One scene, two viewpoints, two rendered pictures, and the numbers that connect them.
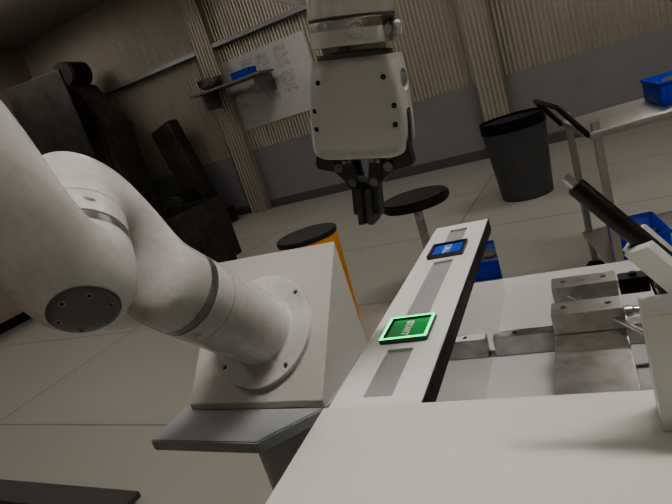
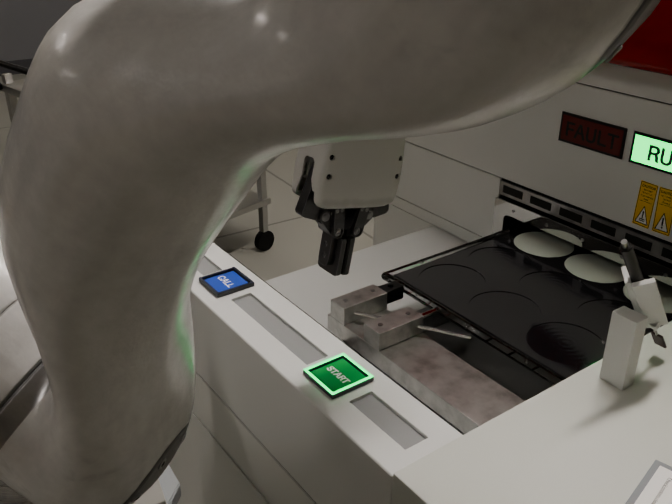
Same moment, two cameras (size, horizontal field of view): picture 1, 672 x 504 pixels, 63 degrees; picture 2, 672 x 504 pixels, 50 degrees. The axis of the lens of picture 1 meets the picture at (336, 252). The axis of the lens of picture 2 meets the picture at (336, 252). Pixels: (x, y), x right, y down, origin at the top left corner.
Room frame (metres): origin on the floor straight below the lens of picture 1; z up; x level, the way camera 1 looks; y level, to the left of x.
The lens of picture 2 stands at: (0.28, 0.52, 1.44)
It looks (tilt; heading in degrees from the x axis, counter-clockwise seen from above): 27 degrees down; 298
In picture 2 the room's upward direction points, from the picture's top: straight up
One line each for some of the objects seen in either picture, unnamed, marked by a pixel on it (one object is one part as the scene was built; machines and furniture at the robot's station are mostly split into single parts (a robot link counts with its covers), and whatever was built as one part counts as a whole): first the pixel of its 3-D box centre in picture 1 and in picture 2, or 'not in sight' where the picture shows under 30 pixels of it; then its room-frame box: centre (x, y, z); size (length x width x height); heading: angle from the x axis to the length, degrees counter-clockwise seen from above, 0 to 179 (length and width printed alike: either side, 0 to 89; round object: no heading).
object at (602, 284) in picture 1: (584, 288); (359, 303); (0.68, -0.30, 0.89); 0.08 x 0.03 x 0.03; 64
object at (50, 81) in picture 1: (90, 162); not in sight; (8.82, 3.17, 1.45); 1.49 x 1.33 x 2.91; 60
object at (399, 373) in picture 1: (443, 332); (279, 374); (0.70, -0.11, 0.89); 0.55 x 0.09 x 0.14; 154
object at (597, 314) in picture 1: (587, 314); (393, 327); (0.61, -0.27, 0.89); 0.08 x 0.03 x 0.03; 64
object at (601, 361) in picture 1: (595, 369); (430, 371); (0.54, -0.23, 0.87); 0.36 x 0.08 x 0.03; 154
